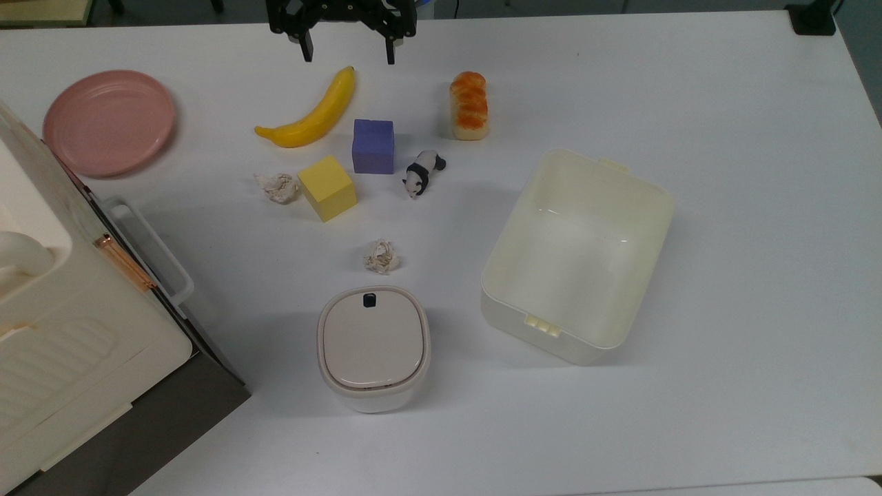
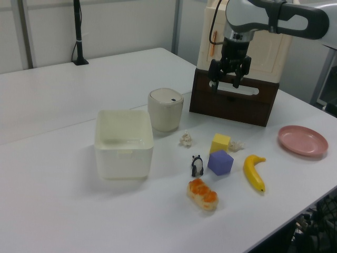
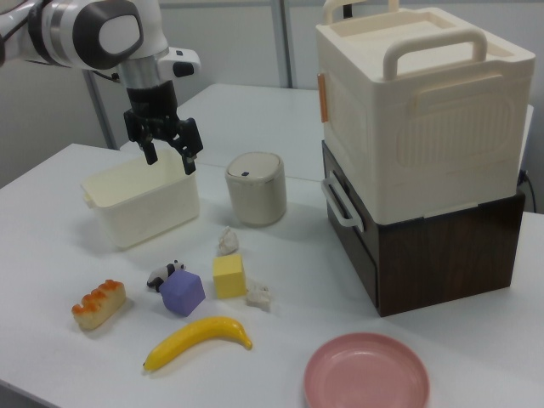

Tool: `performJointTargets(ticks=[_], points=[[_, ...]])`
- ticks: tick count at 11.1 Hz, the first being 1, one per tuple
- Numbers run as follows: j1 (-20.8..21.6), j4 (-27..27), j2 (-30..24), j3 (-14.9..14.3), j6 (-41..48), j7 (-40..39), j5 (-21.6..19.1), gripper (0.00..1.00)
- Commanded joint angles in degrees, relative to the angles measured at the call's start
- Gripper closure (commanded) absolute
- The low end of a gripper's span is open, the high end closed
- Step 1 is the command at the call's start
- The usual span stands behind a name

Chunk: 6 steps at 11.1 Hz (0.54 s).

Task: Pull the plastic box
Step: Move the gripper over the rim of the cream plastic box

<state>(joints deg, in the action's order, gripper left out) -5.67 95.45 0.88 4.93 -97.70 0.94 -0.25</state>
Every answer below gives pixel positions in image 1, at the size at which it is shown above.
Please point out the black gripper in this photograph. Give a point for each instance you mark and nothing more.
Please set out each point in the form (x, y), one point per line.
(342, 12)

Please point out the cream plastic box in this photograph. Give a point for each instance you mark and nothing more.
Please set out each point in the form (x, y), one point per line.
(575, 265)

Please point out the yellow banana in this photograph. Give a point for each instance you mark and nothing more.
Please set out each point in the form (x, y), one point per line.
(317, 117)

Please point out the purple foam cube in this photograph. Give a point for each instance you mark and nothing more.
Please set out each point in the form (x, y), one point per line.
(373, 146)

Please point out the toy bread loaf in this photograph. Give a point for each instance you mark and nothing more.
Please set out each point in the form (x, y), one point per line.
(469, 105)

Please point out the yellow foam cube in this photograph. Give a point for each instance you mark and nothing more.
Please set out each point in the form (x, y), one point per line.
(327, 187)

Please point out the panda toy figure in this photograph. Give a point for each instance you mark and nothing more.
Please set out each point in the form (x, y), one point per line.
(422, 172)

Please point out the crumpled paper ball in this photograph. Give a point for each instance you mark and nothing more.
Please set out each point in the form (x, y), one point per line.
(278, 187)
(381, 257)

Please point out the pink plate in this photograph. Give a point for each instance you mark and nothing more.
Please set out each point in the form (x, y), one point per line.
(109, 122)

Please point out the white lidded trash bin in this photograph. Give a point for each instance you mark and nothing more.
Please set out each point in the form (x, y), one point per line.
(373, 348)

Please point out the wooden side table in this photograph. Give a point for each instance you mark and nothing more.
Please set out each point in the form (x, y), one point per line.
(41, 10)

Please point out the cream toy cabinet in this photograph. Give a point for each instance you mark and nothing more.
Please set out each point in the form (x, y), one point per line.
(76, 358)

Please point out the black clamp block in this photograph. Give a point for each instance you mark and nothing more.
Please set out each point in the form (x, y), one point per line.
(812, 17)

